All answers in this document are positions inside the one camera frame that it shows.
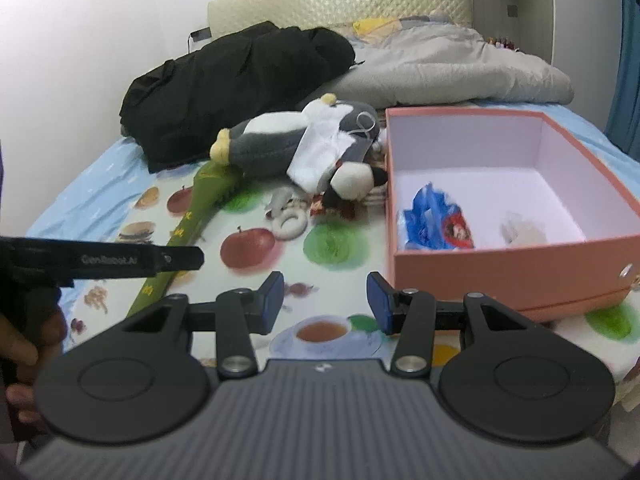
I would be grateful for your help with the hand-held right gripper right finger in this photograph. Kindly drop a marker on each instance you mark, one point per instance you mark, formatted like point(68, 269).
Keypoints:
point(377, 301)

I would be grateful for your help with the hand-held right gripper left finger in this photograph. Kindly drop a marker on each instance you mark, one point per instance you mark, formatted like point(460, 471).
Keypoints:
point(274, 296)

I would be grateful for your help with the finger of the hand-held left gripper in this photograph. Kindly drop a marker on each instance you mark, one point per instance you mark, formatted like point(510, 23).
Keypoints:
point(180, 258)

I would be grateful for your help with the pink cardboard box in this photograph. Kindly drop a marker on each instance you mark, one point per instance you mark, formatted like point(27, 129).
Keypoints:
point(500, 280)

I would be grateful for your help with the black and white panda plush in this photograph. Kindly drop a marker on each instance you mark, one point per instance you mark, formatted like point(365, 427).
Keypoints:
point(350, 177)

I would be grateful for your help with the person's left hand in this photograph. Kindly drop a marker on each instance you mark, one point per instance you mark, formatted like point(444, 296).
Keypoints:
point(20, 352)

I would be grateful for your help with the fruit print bed sheet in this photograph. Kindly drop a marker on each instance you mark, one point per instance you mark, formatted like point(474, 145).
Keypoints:
point(240, 277)

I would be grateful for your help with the green plush stick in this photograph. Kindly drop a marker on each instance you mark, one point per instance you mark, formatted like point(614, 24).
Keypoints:
point(200, 200)

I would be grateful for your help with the blue snack packet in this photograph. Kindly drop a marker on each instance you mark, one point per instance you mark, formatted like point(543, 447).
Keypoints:
point(430, 220)

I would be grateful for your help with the red shiny wrapper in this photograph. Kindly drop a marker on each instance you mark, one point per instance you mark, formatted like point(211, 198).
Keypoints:
point(318, 206)

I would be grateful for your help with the grey penguin plush toy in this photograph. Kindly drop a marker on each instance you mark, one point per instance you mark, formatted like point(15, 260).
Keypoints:
point(265, 145)

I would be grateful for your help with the crumpled white tissue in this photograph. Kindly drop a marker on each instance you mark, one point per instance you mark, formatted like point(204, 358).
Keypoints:
point(522, 230)

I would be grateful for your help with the black jacket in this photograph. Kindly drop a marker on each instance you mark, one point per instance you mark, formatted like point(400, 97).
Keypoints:
point(225, 85)

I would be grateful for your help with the yellow pillow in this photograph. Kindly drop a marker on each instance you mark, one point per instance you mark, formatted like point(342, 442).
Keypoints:
point(372, 25)

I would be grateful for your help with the beige padded headboard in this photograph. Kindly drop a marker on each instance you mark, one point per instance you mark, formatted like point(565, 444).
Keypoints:
point(325, 0)

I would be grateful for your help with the grey wardrobe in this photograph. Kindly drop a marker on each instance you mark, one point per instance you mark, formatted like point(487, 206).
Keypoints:
point(530, 10)

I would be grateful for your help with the blue curtain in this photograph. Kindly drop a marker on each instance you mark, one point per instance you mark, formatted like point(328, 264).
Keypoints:
point(627, 85)

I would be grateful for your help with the wall charger plug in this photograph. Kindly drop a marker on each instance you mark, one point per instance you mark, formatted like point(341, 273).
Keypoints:
point(200, 35)

